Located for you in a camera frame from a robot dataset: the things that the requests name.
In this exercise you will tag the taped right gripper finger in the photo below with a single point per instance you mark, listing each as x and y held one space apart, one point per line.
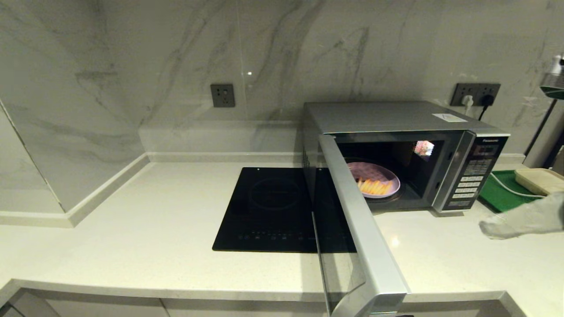
533 218

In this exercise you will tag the yellow french fries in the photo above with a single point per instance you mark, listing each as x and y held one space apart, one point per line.
374 187

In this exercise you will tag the purple plate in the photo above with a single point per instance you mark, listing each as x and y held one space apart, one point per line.
374 171

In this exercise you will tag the microwave door with dark glass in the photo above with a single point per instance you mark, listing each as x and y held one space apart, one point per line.
365 229

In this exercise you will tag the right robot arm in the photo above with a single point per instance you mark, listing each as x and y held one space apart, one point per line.
556 83

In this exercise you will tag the white sheet of paper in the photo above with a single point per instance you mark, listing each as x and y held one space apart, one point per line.
449 117

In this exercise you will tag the silver Panasonic microwave oven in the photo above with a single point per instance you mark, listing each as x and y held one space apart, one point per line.
374 116

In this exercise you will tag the green plastic tray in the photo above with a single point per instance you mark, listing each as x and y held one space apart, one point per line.
502 200

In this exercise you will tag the black power plug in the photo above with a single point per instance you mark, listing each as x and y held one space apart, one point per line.
487 100

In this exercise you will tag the white power plug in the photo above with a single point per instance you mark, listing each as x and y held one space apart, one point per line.
467 101

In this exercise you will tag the black induction cooktop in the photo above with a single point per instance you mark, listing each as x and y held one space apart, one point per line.
264 211

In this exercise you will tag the angled cabinet corner panel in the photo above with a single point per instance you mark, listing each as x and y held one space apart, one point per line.
26 308

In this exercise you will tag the dark door frame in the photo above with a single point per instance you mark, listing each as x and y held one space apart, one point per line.
558 149

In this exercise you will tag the grey double wall socket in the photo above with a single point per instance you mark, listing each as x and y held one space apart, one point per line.
458 89

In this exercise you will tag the grey single wall socket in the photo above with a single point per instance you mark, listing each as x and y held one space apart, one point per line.
222 95

